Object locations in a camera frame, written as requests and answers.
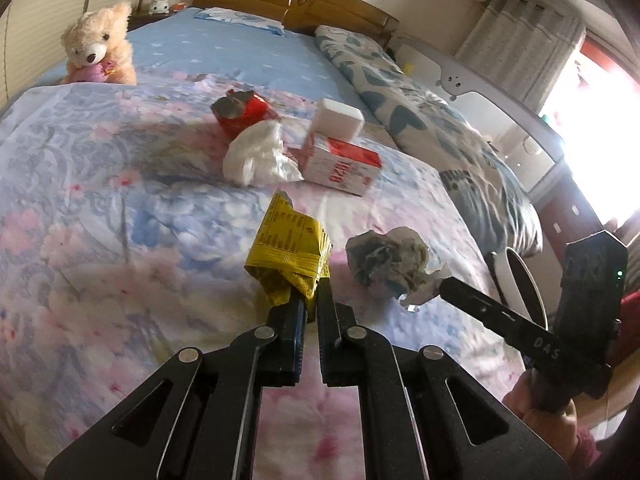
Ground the floral pink blue blanket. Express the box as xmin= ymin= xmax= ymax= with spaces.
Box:
xmin=1 ymin=75 xmax=523 ymax=476

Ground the white crumpled tissue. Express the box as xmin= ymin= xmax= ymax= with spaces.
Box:
xmin=222 ymin=119 xmax=303 ymax=186

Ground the red white carton box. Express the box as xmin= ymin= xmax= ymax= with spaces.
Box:
xmin=298 ymin=133 xmax=383 ymax=196

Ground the dark wooden nightstand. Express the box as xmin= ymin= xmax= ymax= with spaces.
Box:
xmin=128 ymin=13 xmax=171 ymax=32

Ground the blue white pillow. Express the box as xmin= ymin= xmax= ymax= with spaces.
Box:
xmin=194 ymin=6 xmax=285 ymax=37

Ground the right hand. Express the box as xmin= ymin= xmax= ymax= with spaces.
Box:
xmin=502 ymin=370 xmax=578 ymax=462

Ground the striped curtain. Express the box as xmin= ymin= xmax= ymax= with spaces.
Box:
xmin=456 ymin=0 xmax=586 ymax=113

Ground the yellow snack wrapper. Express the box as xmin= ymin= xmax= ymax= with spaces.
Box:
xmin=244 ymin=191 xmax=332 ymax=306

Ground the white foam block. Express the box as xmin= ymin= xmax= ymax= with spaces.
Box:
xmin=309 ymin=99 xmax=364 ymax=142

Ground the beige teddy bear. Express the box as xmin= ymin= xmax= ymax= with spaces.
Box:
xmin=61 ymin=1 xmax=137 ymax=86

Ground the wooden headboard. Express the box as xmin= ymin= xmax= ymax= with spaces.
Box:
xmin=193 ymin=0 xmax=399 ymax=47

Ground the white bunny toy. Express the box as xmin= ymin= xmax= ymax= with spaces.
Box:
xmin=148 ymin=0 xmax=170 ymax=15

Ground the blue patterned folded quilt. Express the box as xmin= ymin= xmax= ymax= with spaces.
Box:
xmin=314 ymin=25 xmax=544 ymax=257

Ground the red crumpled wrapper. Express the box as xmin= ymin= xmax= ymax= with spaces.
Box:
xmin=210 ymin=90 xmax=280 ymax=140

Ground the printed paper ball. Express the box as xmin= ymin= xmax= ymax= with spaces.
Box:
xmin=345 ymin=226 xmax=452 ymax=312

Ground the grey white crib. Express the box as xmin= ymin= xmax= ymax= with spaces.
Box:
xmin=392 ymin=36 xmax=570 ymax=190

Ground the dark red drawer cabinet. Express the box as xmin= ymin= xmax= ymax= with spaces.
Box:
xmin=529 ymin=162 xmax=603 ymax=260

